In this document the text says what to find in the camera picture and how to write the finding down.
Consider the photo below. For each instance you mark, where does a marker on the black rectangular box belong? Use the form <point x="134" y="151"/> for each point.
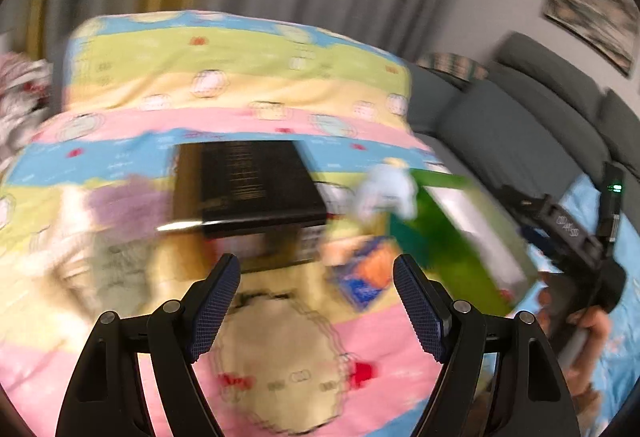
<point x="250" y="182"/>

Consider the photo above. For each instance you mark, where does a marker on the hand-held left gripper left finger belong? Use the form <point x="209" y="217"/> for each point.
<point x="215" y="307"/>

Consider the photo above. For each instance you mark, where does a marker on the green cardboard box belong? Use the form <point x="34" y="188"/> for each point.
<point x="465" y="247"/>

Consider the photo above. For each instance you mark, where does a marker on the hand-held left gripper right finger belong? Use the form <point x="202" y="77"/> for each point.
<point x="419" y="312"/>

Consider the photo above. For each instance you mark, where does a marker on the blue packet of coloured cloths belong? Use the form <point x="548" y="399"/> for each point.
<point x="367" y="274"/>

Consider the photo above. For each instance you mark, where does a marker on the person's right hand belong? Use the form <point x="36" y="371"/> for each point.
<point x="597" y="324"/>

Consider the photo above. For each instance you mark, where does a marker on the cream and purple plush toy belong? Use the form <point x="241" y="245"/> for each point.
<point x="120" y="209"/>

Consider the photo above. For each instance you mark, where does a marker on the grey sofa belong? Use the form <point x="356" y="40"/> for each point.
<point x="525" y="107"/>

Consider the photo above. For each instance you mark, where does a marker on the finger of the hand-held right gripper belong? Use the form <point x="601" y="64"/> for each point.
<point x="517" y="200"/>
<point x="537" y="239"/>

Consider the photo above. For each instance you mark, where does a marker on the red and white patterned cloth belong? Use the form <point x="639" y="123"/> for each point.
<point x="22" y="92"/>

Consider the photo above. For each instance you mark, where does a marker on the light blue plush toy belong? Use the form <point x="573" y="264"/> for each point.
<point x="387" y="189"/>

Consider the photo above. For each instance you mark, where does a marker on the pastel striped printed blanket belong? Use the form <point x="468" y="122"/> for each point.
<point x="280" y="77"/>

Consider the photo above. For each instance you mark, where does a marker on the striped cushion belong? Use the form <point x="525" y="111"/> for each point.
<point x="450" y="66"/>

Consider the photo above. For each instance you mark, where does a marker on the framed wall picture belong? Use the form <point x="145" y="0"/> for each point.
<point x="590" y="2"/>

